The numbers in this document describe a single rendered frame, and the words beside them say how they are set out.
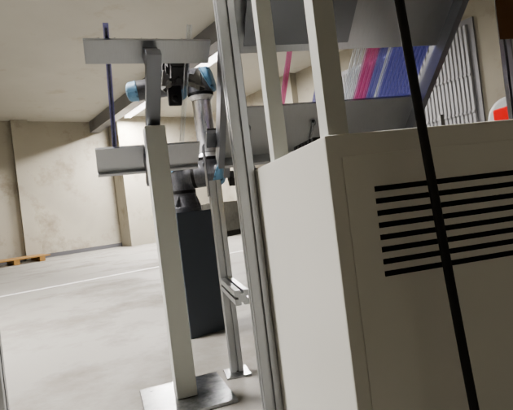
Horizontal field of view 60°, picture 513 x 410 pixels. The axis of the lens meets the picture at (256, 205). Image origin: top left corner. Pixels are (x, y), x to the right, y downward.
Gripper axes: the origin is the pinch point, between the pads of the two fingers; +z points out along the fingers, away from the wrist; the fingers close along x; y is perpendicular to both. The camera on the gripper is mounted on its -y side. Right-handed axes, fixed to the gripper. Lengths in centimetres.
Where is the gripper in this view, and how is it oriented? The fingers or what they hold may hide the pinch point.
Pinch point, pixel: (184, 91)
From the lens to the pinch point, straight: 144.8
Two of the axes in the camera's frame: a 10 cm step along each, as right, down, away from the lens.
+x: 9.4, -1.1, 3.3
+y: 0.9, -8.4, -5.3
